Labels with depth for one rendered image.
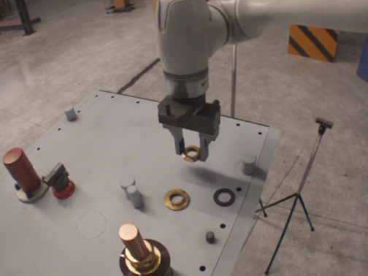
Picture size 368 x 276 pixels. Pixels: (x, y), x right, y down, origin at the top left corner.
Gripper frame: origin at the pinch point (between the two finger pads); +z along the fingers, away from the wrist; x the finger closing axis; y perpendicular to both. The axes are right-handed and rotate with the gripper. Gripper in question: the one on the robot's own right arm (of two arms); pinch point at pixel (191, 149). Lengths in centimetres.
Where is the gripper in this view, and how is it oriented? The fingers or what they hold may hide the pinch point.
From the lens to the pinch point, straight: 65.6
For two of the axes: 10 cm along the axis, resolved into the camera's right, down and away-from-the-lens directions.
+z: 0.7, 7.7, 6.4
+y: 4.3, -6.0, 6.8
